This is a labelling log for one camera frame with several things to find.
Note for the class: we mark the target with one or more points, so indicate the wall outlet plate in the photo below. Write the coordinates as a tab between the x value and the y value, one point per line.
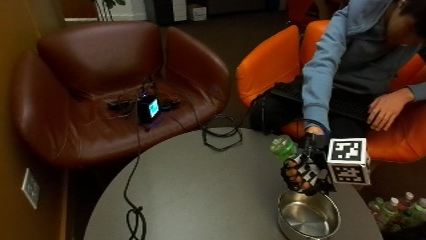
31	188

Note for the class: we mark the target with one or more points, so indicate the red bottle with white cap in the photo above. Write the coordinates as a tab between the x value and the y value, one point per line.
406	199

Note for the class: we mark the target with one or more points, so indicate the person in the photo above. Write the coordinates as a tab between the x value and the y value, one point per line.
360	56

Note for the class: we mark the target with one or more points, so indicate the green bottle with white cap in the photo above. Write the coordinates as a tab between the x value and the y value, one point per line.
389	210
414	211
376	205

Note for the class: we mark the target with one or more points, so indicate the green plastic bottle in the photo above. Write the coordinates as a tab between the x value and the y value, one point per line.
284	148

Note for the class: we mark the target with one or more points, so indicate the steel bowl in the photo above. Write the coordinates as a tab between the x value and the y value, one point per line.
309	215

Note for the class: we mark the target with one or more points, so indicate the white cardboard box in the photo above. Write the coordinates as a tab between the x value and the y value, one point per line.
197	12

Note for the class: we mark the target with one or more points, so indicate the white cabinet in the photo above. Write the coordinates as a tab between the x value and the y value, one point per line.
179	10

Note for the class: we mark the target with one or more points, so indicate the orange armchair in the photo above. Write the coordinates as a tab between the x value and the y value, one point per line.
271	63

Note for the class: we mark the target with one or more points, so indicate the small black device with screen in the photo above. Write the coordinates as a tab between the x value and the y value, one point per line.
150	109

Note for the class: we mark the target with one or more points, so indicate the brown leather armchair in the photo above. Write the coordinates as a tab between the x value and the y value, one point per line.
102	73

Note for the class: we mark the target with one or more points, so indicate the white marker cube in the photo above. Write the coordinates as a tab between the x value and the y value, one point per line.
349	161

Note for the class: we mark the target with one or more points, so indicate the black keyboard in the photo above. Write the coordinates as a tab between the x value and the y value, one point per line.
341	100

